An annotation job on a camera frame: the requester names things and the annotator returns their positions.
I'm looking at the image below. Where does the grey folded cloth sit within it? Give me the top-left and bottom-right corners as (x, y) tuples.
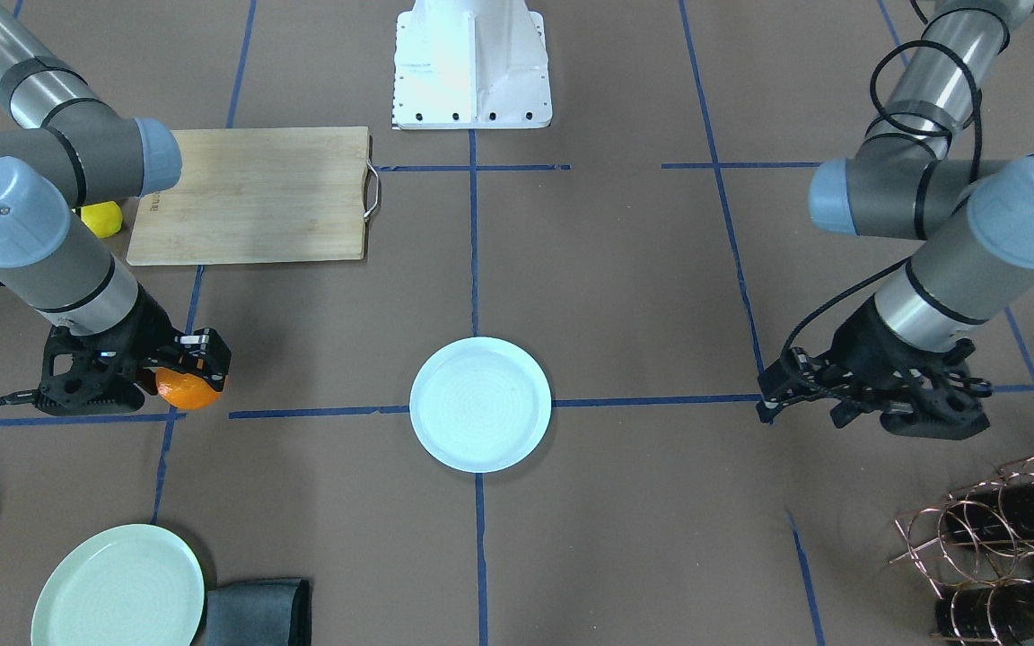
(205, 578), (312, 645)

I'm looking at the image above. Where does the dark wine bottle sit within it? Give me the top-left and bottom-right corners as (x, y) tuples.
(937, 479), (1034, 544)
(934, 583), (1034, 645)

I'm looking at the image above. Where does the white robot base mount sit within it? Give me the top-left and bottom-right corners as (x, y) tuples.
(391, 1), (554, 131)

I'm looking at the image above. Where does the upper yellow lemon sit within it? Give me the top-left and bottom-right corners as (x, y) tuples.
(75, 201), (126, 239)

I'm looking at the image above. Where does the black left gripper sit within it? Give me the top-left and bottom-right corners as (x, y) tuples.
(757, 296), (931, 424)

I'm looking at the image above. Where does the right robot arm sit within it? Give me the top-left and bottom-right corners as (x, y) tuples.
(0, 4), (232, 416)

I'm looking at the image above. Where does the bamboo cutting board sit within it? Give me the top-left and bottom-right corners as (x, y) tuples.
(126, 127), (379, 266)

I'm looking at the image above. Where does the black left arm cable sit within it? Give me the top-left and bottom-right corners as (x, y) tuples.
(782, 0), (1012, 360)

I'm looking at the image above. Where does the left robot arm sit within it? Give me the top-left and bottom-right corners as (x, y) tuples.
(756, 1), (1034, 441)

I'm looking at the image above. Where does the light blue plate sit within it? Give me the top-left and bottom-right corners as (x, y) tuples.
(407, 336), (553, 474)

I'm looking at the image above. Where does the orange fruit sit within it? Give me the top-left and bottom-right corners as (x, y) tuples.
(154, 368), (222, 410)

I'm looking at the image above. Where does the light green plate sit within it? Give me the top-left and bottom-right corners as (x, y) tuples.
(30, 524), (206, 645)

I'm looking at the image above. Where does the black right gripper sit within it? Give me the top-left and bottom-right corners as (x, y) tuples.
(37, 287), (232, 416)

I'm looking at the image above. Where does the copper wire wine rack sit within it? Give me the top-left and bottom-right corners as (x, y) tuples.
(893, 455), (1034, 645)

